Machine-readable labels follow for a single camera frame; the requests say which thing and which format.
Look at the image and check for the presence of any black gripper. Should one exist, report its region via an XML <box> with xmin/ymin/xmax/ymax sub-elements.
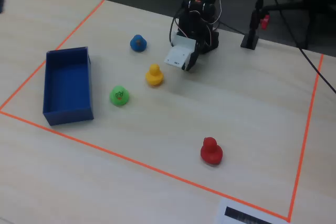
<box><xmin>178</xmin><ymin>0</ymin><xmax>215</xmax><ymax>73</ymax></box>

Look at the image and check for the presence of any yellow rubber duck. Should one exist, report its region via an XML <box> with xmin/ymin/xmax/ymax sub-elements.
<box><xmin>145</xmin><ymin>63</ymin><xmax>165</xmax><ymax>88</ymax></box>

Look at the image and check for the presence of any blue rubber duck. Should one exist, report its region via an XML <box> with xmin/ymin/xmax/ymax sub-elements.
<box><xmin>129</xmin><ymin>34</ymin><xmax>148</xmax><ymax>52</ymax></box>

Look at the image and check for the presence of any green rubber duck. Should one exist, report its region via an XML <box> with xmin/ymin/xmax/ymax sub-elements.
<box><xmin>109</xmin><ymin>85</ymin><xmax>130</xmax><ymax>107</ymax></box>

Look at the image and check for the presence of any red rubber duck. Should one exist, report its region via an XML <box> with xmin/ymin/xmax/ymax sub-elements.
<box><xmin>200</xmin><ymin>136</ymin><xmax>224</xmax><ymax>166</ymax></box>

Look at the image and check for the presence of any blue plastic box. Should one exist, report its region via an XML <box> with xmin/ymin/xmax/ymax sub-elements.
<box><xmin>42</xmin><ymin>46</ymin><xmax>95</xmax><ymax>126</ymax></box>

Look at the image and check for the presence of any red clamp knob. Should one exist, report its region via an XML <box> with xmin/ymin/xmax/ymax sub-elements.
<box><xmin>260</xmin><ymin>14</ymin><xmax>271</xmax><ymax>30</ymax></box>

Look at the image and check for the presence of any orange tape strip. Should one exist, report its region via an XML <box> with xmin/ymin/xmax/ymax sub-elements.
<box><xmin>0</xmin><ymin>110</ymin><xmax>291</xmax><ymax>222</ymax></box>
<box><xmin>0</xmin><ymin>0</ymin><xmax>105</xmax><ymax>111</ymax></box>
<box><xmin>287</xmin><ymin>54</ymin><xmax>324</xmax><ymax>222</ymax></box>

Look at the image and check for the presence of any black office chair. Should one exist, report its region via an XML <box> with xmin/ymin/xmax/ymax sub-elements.
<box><xmin>262</xmin><ymin>0</ymin><xmax>336</xmax><ymax>49</ymax></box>

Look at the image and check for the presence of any white paper black print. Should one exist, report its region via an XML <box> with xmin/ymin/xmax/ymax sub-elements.
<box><xmin>214</xmin><ymin>197</ymin><xmax>289</xmax><ymax>224</ymax></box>

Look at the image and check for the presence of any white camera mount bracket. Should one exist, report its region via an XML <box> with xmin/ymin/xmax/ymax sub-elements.
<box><xmin>164</xmin><ymin>31</ymin><xmax>198</xmax><ymax>70</ymax></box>

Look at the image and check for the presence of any thin black camera cable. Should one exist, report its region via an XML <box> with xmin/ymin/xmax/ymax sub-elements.
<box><xmin>169</xmin><ymin>6</ymin><xmax>185</xmax><ymax>47</ymax></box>

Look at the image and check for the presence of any white red servo wire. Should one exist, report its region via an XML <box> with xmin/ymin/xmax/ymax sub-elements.
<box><xmin>207</xmin><ymin>0</ymin><xmax>222</xmax><ymax>48</ymax></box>

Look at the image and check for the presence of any black camera stand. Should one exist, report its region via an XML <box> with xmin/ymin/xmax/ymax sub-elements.
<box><xmin>240</xmin><ymin>0</ymin><xmax>274</xmax><ymax>50</ymax></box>

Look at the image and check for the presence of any long black cable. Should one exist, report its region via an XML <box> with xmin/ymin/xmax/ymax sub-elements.
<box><xmin>267</xmin><ymin>0</ymin><xmax>336</xmax><ymax>93</ymax></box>

